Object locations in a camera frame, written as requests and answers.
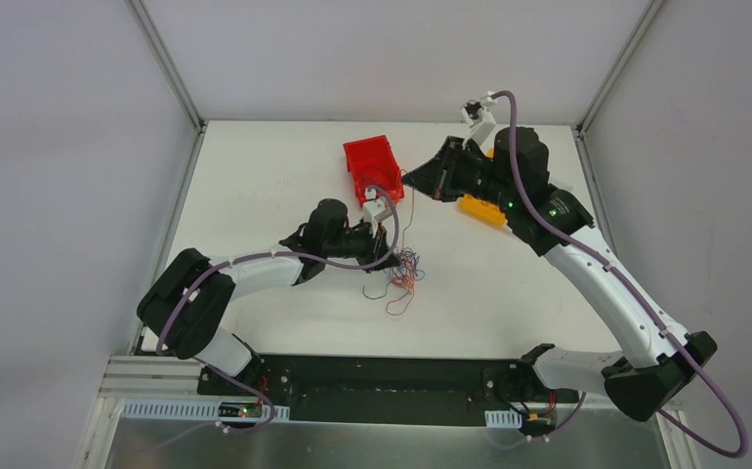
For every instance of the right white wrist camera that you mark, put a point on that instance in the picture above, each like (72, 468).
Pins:
(477, 115)

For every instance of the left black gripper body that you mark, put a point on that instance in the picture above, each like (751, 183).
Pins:
(379, 248)

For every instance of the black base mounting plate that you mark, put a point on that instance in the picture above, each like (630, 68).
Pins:
(404, 391)

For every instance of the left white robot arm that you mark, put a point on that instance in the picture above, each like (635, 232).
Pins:
(184, 308)

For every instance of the yellow plastic bin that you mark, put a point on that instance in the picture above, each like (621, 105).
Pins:
(482, 211)

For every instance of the red plastic bin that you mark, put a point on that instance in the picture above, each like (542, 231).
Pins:
(371, 162)

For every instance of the left white cable duct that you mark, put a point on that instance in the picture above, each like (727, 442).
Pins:
(195, 410)

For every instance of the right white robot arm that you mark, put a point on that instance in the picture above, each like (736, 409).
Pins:
(656, 355)

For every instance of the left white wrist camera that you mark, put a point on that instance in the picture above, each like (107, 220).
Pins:
(375, 208)

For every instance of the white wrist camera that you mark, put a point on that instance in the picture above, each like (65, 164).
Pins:
(477, 115)
(375, 208)

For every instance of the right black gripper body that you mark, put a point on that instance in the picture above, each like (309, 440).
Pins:
(447, 172)

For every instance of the right white cable duct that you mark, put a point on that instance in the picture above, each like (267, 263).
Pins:
(502, 419)

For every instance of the white cable duct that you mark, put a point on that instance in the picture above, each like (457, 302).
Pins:
(195, 410)
(502, 419)

